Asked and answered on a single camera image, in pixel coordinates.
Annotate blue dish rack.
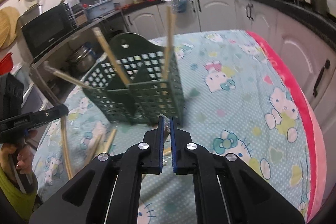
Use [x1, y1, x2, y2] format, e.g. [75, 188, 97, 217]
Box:
[86, 0, 114, 20]

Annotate person left hand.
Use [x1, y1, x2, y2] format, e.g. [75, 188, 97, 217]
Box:
[1, 143, 34, 183]

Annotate round bamboo tray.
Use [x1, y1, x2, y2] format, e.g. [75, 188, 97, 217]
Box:
[0, 6, 20, 50]

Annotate blue hanging basket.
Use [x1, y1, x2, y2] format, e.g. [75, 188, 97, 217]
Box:
[172, 0, 189, 14]

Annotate green plastic utensil basket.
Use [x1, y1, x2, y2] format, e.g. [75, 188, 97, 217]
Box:
[83, 32, 185, 125]

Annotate pink blanket edge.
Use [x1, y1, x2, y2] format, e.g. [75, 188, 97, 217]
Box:
[247, 31, 327, 221]

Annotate stacked steel pots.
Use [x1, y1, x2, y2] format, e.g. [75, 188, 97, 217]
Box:
[67, 42, 97, 73]

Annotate red plastic basin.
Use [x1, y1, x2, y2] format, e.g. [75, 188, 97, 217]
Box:
[0, 52, 14, 76]

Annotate hello kitty tablecloth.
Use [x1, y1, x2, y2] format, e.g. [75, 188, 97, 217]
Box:
[33, 31, 311, 223]

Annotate black microwave oven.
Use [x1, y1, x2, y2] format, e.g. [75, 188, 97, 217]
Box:
[21, 3, 76, 59]

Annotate dark metal kettle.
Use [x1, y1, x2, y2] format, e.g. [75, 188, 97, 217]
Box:
[310, 0, 328, 16]

